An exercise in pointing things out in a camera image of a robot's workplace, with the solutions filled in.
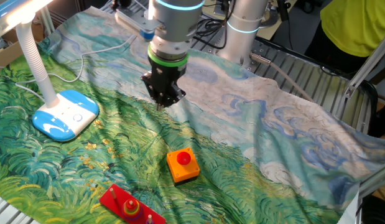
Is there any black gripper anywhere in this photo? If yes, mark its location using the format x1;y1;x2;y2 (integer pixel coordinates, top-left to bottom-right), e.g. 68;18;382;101
141;62;187;111

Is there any white and blue desk lamp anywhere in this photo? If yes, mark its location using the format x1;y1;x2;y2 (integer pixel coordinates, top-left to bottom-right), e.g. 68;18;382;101
0;0;100;142

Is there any orange box with red button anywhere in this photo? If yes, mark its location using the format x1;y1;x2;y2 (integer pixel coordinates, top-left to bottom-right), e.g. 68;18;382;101
166;147;201;187

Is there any painted landscape tablecloth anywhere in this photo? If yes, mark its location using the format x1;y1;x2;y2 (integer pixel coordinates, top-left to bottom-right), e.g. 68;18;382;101
0;6;385;224

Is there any cardboard box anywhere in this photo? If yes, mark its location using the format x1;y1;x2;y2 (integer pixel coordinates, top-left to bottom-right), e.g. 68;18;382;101
0;21;45;75

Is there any person in yellow shirt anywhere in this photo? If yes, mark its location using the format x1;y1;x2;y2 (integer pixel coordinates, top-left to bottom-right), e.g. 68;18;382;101
302;0;385;74

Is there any black curved object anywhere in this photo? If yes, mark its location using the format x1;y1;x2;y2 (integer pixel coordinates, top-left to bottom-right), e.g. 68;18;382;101
364;79;385;139

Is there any white fabric sheet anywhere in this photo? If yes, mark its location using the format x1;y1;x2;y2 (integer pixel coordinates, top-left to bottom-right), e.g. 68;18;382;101
335;189;363;224

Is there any green flange ring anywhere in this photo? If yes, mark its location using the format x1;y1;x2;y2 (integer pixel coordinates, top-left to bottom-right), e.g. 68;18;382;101
147;46;189;68

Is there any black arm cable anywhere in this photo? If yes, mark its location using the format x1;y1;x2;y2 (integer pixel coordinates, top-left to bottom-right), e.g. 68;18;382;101
192;0;232;50

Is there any white lamp power cable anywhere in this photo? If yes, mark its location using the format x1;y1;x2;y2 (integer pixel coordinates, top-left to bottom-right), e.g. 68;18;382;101
0;34;139;103

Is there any red ring stacking toy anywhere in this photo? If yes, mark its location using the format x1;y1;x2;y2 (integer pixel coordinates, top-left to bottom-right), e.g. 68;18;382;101
98;183;167;224

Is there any grey hose at arm base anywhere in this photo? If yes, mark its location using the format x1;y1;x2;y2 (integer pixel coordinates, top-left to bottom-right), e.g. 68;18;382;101
249;52;316;103

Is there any rainbow ring stack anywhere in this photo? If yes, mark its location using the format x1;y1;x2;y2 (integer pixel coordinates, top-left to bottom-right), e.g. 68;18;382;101
121;198;142;220

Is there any slanted aluminium frame bar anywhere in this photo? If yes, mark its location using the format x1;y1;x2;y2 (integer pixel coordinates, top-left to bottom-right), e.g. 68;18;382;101
335;29;385;121

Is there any aluminium frame post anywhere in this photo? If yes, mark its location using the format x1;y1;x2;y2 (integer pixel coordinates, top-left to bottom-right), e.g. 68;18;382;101
356;160;385;200

